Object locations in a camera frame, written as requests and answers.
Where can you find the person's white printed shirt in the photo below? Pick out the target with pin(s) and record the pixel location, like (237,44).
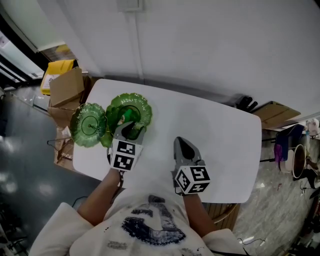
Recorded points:
(150,230)

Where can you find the black cylindrical object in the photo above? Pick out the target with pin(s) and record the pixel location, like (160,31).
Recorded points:
(243,102)
(252,105)

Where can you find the blue chair purple cloth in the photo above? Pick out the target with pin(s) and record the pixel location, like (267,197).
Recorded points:
(285,142)

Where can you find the person's right forearm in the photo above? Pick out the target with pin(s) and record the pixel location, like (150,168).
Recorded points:
(198,215)

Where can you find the person's left forearm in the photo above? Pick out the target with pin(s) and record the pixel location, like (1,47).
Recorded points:
(100,200)

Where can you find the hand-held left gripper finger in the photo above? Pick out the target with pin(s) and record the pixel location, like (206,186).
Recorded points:
(118,132)
(143,137)

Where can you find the white round tub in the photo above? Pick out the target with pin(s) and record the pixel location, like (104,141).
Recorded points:
(287,162)

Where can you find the black framed glass door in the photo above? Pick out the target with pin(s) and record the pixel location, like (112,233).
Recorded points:
(12,57)

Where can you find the pale fabric bundle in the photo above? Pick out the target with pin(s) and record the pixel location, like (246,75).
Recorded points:
(313,127)

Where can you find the round glass-top table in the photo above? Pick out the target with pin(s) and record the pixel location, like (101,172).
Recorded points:
(299,161)

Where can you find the small green bottle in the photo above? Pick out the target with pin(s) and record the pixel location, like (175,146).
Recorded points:
(128,115)

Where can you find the yellow lidded bin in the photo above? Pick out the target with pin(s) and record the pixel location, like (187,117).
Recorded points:
(58,67)

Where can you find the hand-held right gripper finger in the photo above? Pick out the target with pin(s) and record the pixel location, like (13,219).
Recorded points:
(176,153)
(198,157)

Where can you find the green tiered glass dish stand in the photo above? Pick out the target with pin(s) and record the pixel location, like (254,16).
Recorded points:
(87,125)

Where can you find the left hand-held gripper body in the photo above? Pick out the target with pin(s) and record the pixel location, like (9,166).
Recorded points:
(122,155)

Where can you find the wooden chair dark seat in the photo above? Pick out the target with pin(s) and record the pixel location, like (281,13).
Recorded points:
(225,215)

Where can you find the small open cardboard box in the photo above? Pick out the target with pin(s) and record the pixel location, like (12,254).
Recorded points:
(66,86)

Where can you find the large cardboard box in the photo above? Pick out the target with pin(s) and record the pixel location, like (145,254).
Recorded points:
(61,115)

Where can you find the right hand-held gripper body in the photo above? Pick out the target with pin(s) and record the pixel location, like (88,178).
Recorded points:
(197,178)

